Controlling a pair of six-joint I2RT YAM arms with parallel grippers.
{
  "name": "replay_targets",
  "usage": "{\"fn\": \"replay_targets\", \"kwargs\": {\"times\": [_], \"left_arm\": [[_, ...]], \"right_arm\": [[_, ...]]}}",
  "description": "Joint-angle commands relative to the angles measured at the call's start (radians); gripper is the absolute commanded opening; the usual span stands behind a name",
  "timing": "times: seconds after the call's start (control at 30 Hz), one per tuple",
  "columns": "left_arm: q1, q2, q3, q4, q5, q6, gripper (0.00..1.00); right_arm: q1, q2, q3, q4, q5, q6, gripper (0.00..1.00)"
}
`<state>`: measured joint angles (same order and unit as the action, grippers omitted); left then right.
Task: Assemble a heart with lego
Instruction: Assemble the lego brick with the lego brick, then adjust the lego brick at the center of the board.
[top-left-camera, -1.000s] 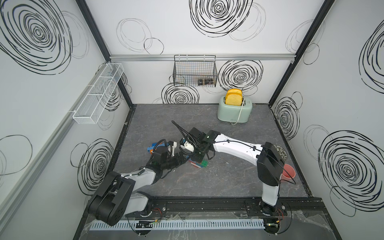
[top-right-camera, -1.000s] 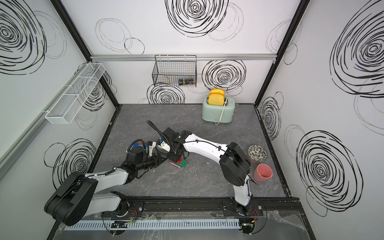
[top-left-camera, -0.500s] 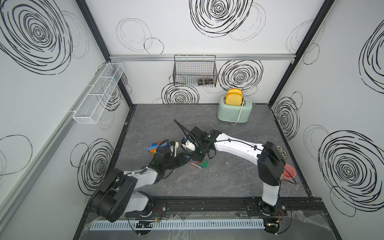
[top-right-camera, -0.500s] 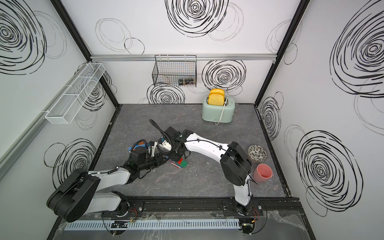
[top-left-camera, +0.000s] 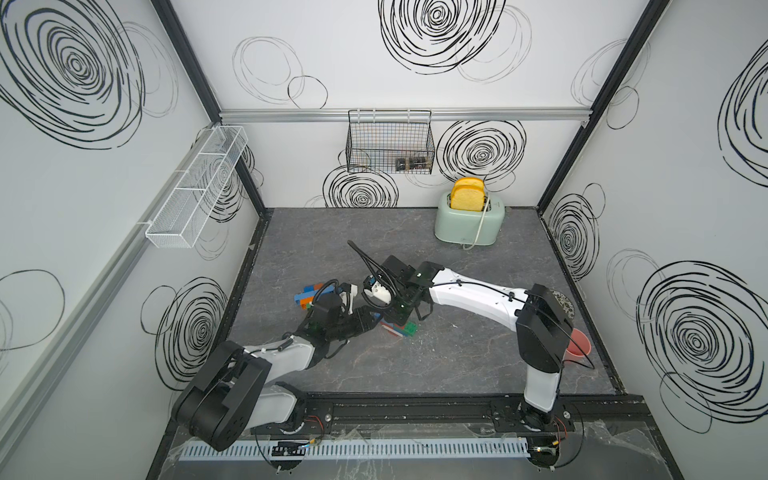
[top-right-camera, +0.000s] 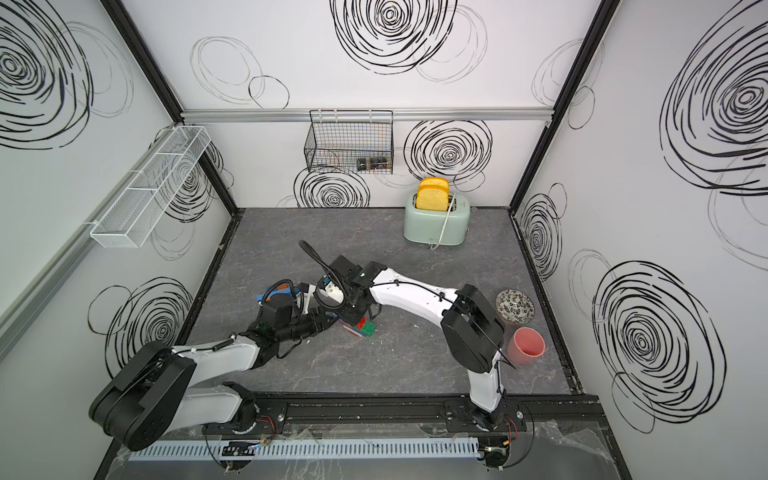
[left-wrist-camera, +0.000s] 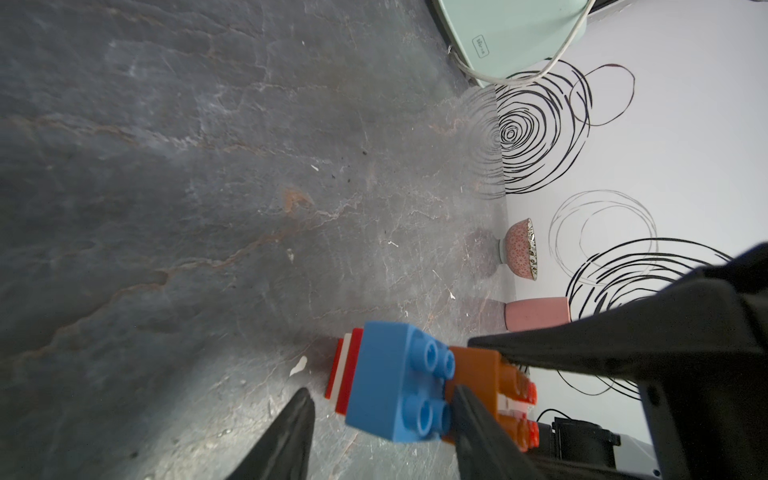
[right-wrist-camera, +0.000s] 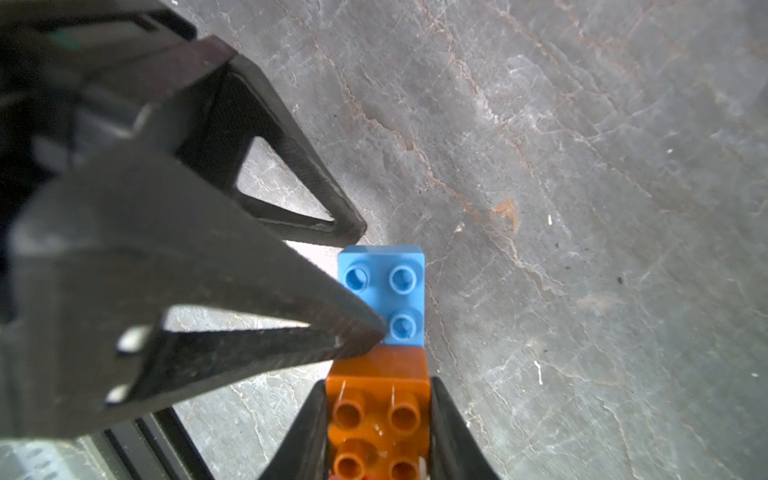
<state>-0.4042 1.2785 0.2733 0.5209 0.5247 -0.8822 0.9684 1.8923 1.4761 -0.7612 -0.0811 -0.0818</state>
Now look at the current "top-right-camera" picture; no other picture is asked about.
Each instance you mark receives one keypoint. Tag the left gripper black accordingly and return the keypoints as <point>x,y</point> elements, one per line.
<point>312,314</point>

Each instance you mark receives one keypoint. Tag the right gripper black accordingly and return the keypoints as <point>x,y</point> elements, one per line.
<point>344,312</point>

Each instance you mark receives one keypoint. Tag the blue lego brick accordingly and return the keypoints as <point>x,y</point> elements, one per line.
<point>293,291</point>

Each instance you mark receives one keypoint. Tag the green lego brick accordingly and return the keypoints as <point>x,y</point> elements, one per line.
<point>368,329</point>

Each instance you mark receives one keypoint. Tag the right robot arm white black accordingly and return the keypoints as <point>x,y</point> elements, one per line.
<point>468,321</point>

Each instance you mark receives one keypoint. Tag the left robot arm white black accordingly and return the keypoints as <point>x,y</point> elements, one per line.
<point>163,389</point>

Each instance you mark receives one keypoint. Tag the mint green toaster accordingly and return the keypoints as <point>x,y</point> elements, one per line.
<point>437,227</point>

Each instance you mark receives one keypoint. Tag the yellow toast slice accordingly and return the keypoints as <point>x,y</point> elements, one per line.
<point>433,194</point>

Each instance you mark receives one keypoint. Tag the patterned ceramic bowl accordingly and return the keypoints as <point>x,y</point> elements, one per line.
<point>514,307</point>

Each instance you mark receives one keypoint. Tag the pink plastic cup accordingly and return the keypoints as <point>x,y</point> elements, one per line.
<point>525,346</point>

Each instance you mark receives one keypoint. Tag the white cable duct strip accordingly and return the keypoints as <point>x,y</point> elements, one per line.
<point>310,449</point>

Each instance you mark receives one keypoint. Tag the black wire wall basket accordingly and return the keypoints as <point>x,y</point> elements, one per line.
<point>350,147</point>

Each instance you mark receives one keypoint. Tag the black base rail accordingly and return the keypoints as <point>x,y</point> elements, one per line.
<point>454,412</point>

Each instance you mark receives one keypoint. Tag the white wire wall shelf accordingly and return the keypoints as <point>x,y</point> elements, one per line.
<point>168,183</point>

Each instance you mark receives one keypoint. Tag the grey wall rail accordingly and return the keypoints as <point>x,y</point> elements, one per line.
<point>259,115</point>

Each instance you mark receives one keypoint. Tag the black corner frame post left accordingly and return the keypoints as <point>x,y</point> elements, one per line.
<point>130,34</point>

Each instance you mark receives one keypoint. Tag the black corner frame post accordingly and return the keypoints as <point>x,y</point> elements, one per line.
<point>595,34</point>
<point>130,34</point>

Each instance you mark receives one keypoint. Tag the black corner frame post right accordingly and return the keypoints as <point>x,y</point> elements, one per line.
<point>595,34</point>

